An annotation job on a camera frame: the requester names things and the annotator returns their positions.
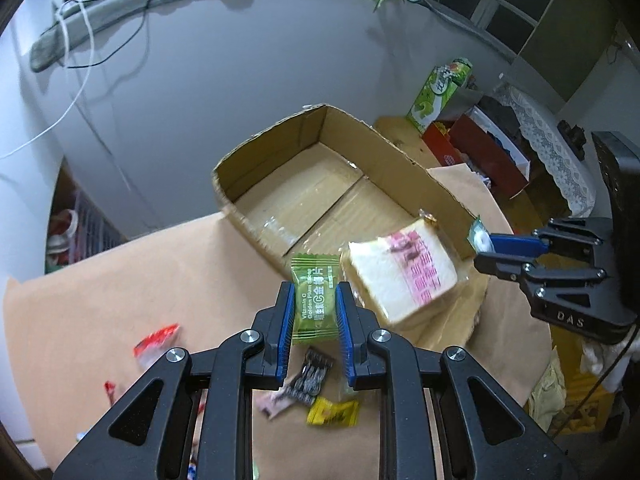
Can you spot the red white wrapper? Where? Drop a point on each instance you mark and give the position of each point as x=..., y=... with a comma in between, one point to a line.
x=110, y=392

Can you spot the pink candy packet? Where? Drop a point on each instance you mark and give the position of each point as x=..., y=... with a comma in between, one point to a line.
x=275, y=405

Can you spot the green candy packet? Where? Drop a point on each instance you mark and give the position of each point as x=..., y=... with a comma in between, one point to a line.
x=315, y=300

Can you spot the tan table cover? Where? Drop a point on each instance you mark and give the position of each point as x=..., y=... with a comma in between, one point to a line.
x=150, y=270

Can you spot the small green white candy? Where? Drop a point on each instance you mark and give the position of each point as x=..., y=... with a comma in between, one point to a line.
x=479, y=237

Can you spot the cardboard box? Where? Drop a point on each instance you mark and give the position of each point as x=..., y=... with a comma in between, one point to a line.
x=300, y=200

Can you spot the yellow candy packet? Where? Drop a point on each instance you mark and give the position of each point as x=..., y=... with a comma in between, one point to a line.
x=332, y=411

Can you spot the black candy packet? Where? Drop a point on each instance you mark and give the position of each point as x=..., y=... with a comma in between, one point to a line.
x=310, y=377

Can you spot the red box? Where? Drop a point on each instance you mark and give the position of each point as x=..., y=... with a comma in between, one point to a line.
x=475, y=150

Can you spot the pink plastic basket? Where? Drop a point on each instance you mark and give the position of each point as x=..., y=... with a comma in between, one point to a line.
x=90, y=230

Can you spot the red clear snack packet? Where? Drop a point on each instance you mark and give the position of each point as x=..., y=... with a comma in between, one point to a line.
x=155, y=342

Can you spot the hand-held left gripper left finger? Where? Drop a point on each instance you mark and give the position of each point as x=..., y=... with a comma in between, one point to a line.
x=285, y=332

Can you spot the white lace cloth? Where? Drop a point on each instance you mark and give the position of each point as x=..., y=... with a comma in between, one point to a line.
x=555, y=155

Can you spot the yellow crate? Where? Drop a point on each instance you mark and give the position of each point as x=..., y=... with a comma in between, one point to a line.
x=585, y=410

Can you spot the dark figurine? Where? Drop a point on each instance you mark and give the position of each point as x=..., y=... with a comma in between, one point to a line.
x=572, y=137

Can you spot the green carton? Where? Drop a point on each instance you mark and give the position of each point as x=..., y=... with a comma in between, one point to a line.
x=437, y=95

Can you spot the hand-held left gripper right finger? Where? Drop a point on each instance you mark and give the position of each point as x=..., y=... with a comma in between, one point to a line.
x=345, y=335

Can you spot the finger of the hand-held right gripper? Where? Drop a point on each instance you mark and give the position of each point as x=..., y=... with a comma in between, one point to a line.
x=515, y=244
x=500, y=265

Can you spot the sliced bread packet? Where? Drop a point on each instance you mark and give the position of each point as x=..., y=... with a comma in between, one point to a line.
x=400, y=270

